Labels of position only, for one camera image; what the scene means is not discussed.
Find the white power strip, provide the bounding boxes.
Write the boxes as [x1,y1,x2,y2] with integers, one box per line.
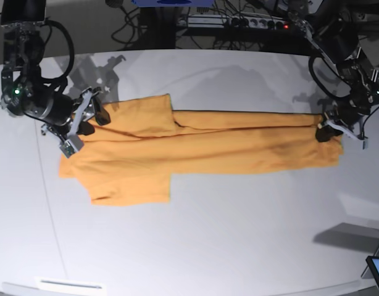
[177,14,290,31]

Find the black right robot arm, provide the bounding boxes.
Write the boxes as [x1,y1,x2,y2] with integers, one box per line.
[0,1,110,158]

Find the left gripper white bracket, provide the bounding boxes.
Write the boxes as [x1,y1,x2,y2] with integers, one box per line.
[315,110,369,150]

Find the white flat strip on table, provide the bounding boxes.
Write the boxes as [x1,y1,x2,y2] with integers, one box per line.
[35,276,106,290]

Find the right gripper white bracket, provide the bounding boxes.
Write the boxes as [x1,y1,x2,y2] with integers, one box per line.
[41,87,111,158]

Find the tangled black cables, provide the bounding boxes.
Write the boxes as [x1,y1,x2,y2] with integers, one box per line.
[110,0,301,52]

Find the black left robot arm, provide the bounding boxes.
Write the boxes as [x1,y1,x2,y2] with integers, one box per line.
[287,1,379,146]

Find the yellow T-shirt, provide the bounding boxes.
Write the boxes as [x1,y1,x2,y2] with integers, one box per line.
[59,94,343,206]

